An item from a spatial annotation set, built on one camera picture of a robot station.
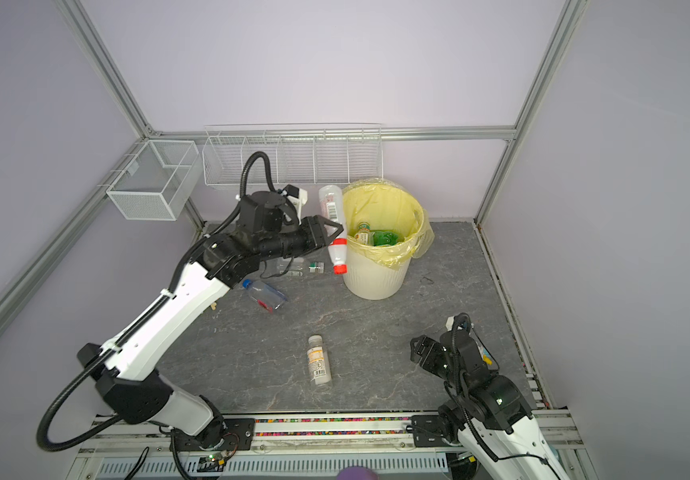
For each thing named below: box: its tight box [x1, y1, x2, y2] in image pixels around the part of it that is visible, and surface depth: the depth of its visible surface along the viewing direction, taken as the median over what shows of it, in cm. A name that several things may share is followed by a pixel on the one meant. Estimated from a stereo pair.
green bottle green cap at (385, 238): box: [373, 231, 400, 247], surface depth 96 cm
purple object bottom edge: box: [336, 466, 379, 480], surface depth 71 cm
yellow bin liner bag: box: [342, 178, 435, 269], surface depth 91 cm
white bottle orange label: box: [306, 335, 332, 386], surface depth 82 cm
